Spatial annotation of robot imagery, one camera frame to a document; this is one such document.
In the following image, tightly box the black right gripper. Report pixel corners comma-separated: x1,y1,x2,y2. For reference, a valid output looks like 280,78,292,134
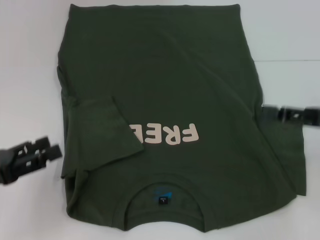
262,104,320,128

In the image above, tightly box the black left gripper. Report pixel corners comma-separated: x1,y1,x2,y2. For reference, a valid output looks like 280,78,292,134
0,135,63,186

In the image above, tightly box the dark green FREE! t-shirt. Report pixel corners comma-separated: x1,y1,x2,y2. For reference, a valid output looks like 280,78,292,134
56,2,307,230

